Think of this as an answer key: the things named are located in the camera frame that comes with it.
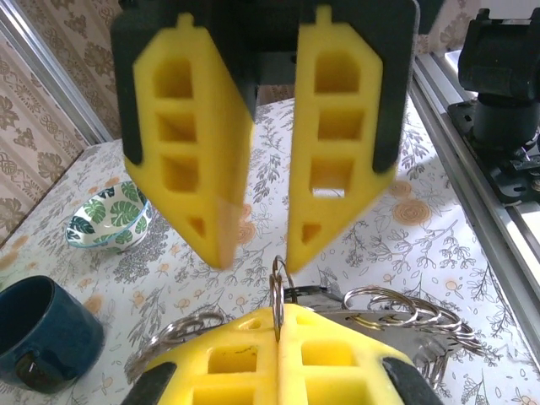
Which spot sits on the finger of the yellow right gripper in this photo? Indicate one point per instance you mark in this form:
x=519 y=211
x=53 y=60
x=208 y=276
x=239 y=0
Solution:
x=219 y=169
x=304 y=147

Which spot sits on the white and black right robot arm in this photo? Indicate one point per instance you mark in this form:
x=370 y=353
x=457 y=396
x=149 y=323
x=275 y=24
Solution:
x=498 y=71

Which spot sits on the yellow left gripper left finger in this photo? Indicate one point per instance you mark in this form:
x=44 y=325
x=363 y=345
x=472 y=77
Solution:
x=236 y=379

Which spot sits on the silver keyring bunch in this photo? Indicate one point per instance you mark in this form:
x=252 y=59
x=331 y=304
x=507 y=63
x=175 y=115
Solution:
x=371 y=314

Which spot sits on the aluminium front rail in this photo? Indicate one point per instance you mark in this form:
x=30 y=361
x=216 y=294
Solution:
x=472 y=177

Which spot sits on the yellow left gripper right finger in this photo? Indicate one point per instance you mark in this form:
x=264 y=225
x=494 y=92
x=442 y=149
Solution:
x=337 y=371

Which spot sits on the dark blue mug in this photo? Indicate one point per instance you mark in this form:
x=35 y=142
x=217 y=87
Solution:
x=42 y=329

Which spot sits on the aluminium frame post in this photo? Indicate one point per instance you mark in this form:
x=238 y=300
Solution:
x=55 y=78

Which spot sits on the leaf pattern bowl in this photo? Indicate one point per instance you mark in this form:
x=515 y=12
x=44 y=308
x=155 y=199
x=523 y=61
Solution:
x=109 y=211

